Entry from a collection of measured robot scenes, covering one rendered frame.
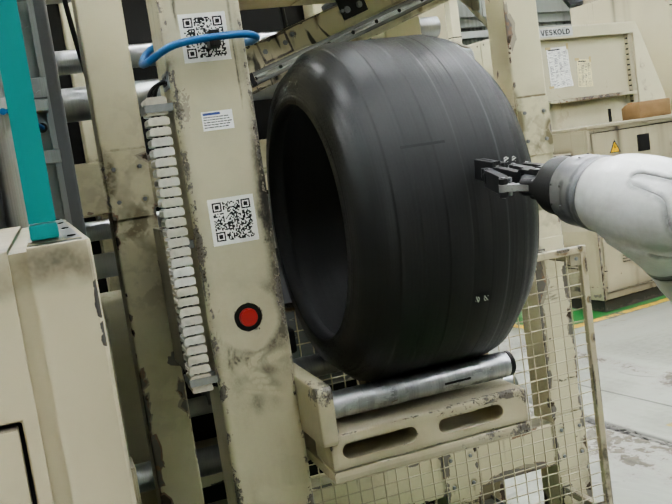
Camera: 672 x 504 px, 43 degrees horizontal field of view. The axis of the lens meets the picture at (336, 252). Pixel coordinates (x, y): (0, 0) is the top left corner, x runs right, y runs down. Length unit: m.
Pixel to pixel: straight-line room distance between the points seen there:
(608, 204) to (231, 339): 0.69
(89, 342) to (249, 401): 0.82
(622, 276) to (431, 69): 4.82
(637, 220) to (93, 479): 0.59
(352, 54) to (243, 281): 0.40
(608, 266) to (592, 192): 5.04
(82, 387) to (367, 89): 0.80
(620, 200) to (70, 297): 0.57
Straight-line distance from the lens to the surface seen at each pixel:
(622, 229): 0.95
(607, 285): 6.02
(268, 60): 1.83
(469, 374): 1.48
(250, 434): 1.44
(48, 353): 0.63
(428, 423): 1.44
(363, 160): 1.27
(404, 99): 1.31
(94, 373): 0.64
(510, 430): 1.51
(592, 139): 5.92
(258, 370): 1.42
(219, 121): 1.38
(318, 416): 1.35
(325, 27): 1.88
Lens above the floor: 1.30
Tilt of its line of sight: 6 degrees down
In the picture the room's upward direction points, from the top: 8 degrees counter-clockwise
